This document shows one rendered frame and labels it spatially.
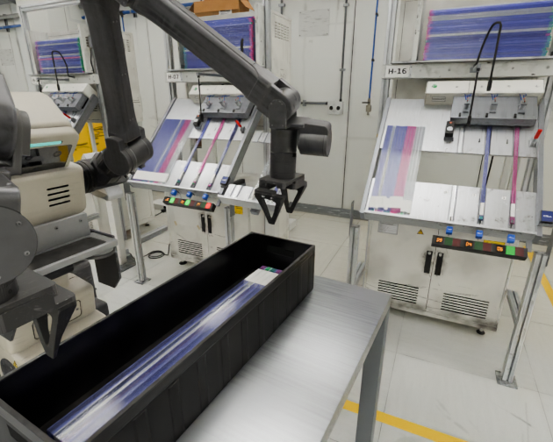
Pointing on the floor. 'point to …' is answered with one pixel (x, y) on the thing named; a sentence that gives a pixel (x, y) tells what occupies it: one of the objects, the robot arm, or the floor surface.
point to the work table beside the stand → (300, 374)
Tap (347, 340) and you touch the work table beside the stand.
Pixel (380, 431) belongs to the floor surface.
